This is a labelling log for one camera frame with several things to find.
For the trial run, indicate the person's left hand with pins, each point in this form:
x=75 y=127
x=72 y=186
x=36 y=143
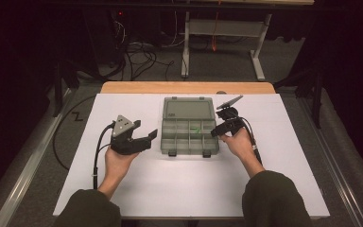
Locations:
x=118 y=164

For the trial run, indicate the small green plastic strip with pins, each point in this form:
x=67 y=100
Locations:
x=193 y=127

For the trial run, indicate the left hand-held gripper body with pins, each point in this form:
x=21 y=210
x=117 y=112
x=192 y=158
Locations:
x=123 y=138

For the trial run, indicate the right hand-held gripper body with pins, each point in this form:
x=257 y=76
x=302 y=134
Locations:
x=231 y=118

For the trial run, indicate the wooden table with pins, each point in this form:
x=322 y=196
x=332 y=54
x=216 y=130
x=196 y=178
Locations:
x=170 y=87

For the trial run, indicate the black metal stand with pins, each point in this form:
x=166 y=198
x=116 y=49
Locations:
x=58 y=91
x=317 y=94

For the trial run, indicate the aluminium floor rail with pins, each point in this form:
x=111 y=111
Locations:
x=343 y=189
x=28 y=176

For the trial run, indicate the person's right hand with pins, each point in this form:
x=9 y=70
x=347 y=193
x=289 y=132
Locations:
x=241 y=146

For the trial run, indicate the transparent grey compartment box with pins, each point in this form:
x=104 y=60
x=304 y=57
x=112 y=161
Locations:
x=187 y=110

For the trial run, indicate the dark device with red light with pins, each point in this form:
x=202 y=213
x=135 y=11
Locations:
x=119 y=13

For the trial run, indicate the white metal desk frame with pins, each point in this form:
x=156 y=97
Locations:
x=220 y=27

